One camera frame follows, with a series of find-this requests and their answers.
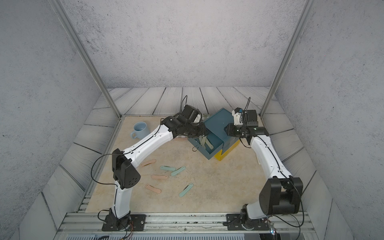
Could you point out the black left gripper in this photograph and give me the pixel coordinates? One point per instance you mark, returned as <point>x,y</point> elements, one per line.
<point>203,131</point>

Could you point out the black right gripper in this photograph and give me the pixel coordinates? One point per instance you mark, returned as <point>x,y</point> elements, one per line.
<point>233,130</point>

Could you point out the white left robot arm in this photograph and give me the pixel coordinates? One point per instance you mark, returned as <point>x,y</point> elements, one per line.
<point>125,163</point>

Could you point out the teal drawer cabinet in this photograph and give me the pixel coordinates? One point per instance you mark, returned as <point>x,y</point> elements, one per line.
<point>216,124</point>

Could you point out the pink fruit knife front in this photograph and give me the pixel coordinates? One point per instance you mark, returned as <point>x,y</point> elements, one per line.
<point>153,189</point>

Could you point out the mint fruit knife front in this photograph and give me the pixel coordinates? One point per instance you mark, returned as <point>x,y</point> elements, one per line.
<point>186,189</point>

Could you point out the light blue ceramic mug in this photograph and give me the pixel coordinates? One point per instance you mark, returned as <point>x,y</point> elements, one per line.
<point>141,130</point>

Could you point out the mint fruit knife middle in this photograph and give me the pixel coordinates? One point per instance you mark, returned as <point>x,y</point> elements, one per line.
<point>178,171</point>

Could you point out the mint fruit knife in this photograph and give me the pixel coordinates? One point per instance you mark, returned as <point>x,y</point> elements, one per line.
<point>166,168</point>
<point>186,189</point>
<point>178,171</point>

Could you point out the mint fruit knife left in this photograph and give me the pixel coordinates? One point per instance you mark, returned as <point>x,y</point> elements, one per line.
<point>166,168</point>

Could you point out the pink fruit knife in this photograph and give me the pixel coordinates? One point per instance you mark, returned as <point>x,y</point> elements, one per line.
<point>146,163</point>
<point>159,177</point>
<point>153,189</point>

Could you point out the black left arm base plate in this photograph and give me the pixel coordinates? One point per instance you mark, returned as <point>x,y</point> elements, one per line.
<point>130,223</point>

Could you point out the grey aluminium corner post right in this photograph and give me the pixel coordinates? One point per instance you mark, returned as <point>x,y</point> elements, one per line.
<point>308,7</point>

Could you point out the grey aluminium corner post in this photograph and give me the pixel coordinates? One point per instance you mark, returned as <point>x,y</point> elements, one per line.
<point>308,7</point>
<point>72,33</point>

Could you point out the grey aluminium corner post left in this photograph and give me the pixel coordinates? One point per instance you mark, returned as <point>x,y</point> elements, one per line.
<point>72,33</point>

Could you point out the teal top drawer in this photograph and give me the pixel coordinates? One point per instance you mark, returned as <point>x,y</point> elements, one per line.
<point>206,152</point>

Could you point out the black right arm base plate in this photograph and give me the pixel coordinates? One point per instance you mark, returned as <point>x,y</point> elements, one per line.
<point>237,222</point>

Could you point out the aluminium front rail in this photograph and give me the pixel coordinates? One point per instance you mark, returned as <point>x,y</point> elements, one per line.
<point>186,226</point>

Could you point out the olive green fruit knife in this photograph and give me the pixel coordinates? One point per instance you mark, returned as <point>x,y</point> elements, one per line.
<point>209,145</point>
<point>203,141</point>

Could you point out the yellow bottom drawer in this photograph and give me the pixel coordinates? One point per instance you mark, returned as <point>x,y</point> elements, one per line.
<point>222,154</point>

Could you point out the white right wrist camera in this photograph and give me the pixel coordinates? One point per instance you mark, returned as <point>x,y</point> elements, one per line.
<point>237,114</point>

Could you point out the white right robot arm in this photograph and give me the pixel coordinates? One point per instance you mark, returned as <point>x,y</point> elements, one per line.
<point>281,194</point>

